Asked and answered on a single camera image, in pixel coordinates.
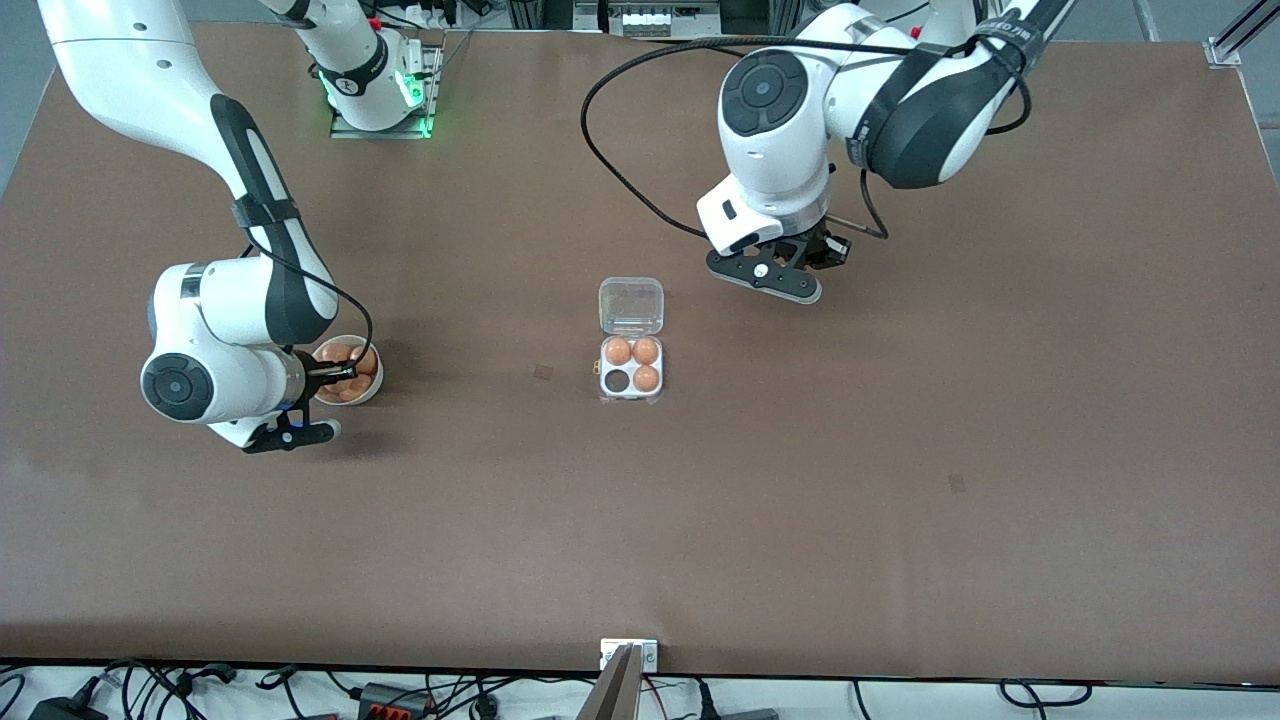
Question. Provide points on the silver corner bracket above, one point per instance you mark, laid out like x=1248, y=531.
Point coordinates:
x=1222, y=53

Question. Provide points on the black power adapter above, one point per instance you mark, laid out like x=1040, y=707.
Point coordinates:
x=65, y=710

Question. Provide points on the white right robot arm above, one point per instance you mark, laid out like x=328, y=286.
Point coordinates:
x=130, y=70

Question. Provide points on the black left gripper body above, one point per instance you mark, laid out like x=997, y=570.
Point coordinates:
x=819, y=247

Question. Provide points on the clear plastic egg box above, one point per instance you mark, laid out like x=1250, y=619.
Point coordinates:
x=631, y=305

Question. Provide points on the silver table edge bracket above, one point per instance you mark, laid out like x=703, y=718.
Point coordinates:
x=650, y=655

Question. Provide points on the white round bowl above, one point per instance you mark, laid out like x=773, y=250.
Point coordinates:
x=372, y=395

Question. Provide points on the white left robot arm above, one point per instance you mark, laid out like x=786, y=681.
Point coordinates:
x=790, y=130

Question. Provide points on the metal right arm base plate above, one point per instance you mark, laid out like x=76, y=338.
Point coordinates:
x=345, y=131

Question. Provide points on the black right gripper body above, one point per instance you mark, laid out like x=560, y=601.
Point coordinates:
x=318, y=377

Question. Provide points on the grey metal bar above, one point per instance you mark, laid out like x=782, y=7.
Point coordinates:
x=610, y=695

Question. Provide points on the white power strip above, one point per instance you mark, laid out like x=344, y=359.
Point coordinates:
x=655, y=20

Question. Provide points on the black box with orange connectors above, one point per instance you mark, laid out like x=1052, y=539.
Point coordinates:
x=395, y=700

